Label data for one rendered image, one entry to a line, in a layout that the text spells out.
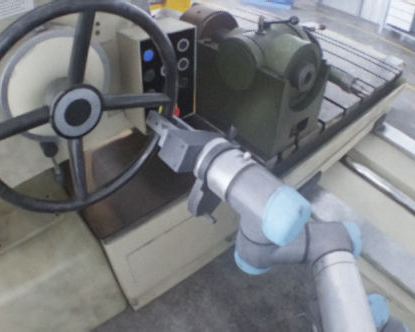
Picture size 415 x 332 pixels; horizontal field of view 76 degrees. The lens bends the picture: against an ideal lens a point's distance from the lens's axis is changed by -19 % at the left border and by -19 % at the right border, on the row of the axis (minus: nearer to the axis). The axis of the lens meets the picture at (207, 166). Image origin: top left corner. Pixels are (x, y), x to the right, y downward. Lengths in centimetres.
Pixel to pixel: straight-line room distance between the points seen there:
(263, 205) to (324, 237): 15
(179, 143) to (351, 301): 34
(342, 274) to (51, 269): 97
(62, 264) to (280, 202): 91
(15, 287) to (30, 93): 80
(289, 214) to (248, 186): 7
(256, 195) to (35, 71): 41
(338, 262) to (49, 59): 57
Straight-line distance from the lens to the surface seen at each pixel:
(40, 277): 120
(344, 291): 47
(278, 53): 79
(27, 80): 57
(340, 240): 53
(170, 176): 135
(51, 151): 75
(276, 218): 42
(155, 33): 50
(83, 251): 118
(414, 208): 142
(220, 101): 93
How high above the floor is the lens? 155
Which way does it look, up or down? 43 degrees down
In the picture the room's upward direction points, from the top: 2 degrees clockwise
